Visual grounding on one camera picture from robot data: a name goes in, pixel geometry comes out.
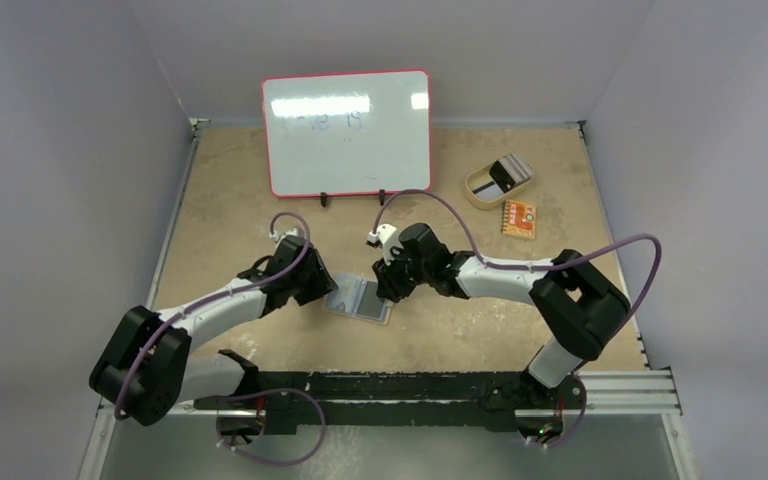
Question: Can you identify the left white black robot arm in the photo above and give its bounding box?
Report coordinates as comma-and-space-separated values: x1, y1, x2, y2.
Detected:
88, 234, 338, 426

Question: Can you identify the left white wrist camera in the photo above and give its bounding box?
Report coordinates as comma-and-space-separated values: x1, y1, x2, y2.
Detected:
270, 224, 307, 244

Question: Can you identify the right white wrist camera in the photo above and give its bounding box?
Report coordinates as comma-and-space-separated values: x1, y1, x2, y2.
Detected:
366, 223, 399, 250

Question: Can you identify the aluminium frame rail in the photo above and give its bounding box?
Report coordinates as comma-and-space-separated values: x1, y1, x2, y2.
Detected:
95, 369, 683, 419

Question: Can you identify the striped card lying in tray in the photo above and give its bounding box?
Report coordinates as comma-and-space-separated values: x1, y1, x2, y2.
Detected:
472, 181, 504, 203

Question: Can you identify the beige card holder wallet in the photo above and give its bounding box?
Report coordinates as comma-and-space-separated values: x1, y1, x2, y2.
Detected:
324, 273, 393, 325

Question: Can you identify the orange card pack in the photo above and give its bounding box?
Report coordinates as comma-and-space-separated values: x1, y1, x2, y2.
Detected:
500, 200, 537, 240

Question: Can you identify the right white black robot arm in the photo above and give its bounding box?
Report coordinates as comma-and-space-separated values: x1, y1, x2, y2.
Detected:
366, 223, 631, 407

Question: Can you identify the pink framed whiteboard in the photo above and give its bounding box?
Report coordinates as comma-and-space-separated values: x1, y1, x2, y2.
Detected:
261, 69, 433, 198

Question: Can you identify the glossy black credit card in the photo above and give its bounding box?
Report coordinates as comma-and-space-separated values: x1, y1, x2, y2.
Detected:
355, 281, 390, 324

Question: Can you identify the beige oval tray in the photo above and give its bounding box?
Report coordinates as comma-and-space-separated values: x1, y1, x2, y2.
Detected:
464, 152, 536, 210

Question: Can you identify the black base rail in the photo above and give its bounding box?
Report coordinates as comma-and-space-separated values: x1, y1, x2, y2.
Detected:
194, 371, 586, 438

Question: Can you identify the silver VIP credit card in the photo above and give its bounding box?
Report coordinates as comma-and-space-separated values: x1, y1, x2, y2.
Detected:
325, 273, 363, 316

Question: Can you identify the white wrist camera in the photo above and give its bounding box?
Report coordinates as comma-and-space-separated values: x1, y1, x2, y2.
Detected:
366, 223, 399, 250
270, 224, 307, 244

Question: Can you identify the credit card stack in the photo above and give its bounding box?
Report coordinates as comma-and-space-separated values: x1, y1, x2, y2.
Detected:
489, 153, 535, 193

